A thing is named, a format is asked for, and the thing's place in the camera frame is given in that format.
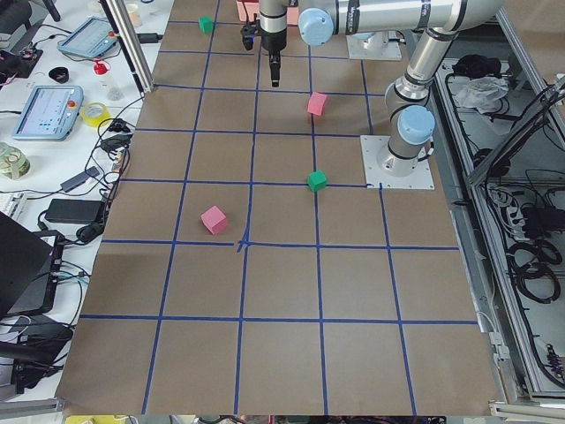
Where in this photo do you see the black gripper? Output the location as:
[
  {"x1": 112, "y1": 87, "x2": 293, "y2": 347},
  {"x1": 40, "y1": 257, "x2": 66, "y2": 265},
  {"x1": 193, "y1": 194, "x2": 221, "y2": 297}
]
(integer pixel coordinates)
[{"x1": 259, "y1": 0, "x2": 287, "y2": 87}]

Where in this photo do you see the pink plastic bin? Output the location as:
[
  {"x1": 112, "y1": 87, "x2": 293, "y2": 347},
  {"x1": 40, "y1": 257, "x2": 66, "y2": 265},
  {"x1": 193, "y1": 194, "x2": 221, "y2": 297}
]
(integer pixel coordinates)
[{"x1": 236, "y1": 0, "x2": 299, "y2": 26}]

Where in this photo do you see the pink foam cube far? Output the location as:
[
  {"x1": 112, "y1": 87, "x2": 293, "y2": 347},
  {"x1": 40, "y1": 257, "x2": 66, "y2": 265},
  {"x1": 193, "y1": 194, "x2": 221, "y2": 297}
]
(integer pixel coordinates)
[{"x1": 307, "y1": 92, "x2": 328, "y2": 117}]

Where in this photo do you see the pink foam cube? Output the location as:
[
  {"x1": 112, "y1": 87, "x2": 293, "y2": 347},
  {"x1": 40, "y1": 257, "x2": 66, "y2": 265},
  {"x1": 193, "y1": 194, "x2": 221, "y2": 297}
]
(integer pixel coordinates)
[
  {"x1": 200, "y1": 206, "x2": 229, "y2": 235},
  {"x1": 307, "y1": 92, "x2": 328, "y2": 117}
]

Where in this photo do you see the green foam cube far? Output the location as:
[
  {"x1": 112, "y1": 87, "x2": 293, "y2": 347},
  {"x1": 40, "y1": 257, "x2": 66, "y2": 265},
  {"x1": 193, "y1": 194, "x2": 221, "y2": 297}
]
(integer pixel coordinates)
[{"x1": 199, "y1": 15, "x2": 215, "y2": 34}]

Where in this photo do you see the green foam cube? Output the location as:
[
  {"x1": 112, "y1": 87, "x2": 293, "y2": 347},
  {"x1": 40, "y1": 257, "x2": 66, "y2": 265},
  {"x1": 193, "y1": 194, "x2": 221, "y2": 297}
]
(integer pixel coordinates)
[
  {"x1": 199, "y1": 15, "x2": 215, "y2": 34},
  {"x1": 307, "y1": 170, "x2": 328, "y2": 193}
]

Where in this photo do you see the green foam cube middle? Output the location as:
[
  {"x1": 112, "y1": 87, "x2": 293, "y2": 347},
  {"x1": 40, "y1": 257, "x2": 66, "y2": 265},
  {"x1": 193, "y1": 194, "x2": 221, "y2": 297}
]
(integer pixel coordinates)
[{"x1": 307, "y1": 170, "x2": 328, "y2": 193}]

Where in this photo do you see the pink foam cube near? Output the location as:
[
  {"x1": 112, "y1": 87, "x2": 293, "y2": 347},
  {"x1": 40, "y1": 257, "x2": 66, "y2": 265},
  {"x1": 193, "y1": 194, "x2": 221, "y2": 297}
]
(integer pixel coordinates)
[{"x1": 200, "y1": 206, "x2": 229, "y2": 235}]

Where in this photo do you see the teach pendant far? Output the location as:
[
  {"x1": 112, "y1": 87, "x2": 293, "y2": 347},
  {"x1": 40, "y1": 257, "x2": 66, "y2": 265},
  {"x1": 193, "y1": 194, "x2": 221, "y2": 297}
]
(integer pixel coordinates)
[{"x1": 57, "y1": 17, "x2": 117, "y2": 59}]

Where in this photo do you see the teach pendant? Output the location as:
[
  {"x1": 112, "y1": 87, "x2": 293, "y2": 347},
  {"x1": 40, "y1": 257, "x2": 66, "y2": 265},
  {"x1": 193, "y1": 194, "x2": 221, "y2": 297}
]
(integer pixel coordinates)
[
  {"x1": 12, "y1": 86, "x2": 84, "y2": 140},
  {"x1": 57, "y1": 17, "x2": 117, "y2": 59}
]

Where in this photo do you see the yellow tape roll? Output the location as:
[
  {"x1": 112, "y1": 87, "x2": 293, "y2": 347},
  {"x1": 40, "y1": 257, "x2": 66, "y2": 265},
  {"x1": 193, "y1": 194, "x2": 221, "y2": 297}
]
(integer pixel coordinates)
[{"x1": 79, "y1": 102, "x2": 111, "y2": 127}]

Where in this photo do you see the black small bowl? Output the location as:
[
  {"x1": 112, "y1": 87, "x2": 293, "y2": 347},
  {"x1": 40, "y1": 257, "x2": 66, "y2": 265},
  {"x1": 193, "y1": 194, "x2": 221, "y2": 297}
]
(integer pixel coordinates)
[{"x1": 48, "y1": 66, "x2": 70, "y2": 84}]

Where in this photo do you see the teach pendant near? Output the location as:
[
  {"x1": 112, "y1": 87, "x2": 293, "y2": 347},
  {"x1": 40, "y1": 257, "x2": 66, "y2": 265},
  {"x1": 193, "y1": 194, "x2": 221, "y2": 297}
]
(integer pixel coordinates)
[{"x1": 12, "y1": 86, "x2": 84, "y2": 140}]

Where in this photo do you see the black power adapter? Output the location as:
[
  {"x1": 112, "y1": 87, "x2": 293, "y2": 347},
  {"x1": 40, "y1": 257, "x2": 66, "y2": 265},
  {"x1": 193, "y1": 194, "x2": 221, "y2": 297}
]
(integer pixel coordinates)
[{"x1": 45, "y1": 199, "x2": 102, "y2": 224}]

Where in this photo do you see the black laptop computer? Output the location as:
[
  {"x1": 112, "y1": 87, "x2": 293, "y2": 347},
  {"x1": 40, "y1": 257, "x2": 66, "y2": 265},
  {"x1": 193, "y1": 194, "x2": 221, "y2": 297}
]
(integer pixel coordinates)
[{"x1": 1, "y1": 214, "x2": 64, "y2": 318}]

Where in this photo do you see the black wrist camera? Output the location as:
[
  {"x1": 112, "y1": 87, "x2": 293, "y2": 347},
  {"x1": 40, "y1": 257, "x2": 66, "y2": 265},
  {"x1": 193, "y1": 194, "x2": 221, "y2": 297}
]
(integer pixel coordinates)
[{"x1": 240, "y1": 15, "x2": 260, "y2": 51}]

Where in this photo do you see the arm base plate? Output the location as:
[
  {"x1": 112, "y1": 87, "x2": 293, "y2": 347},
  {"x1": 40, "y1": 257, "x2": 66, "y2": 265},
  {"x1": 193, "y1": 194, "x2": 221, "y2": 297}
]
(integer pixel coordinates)
[
  {"x1": 360, "y1": 135, "x2": 434, "y2": 190},
  {"x1": 346, "y1": 31, "x2": 402, "y2": 61}
]

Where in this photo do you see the aluminium frame post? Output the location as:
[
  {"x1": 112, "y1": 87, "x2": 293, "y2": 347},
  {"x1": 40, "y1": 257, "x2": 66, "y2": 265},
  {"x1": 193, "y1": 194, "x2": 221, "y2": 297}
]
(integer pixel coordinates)
[{"x1": 100, "y1": 0, "x2": 154, "y2": 94}]

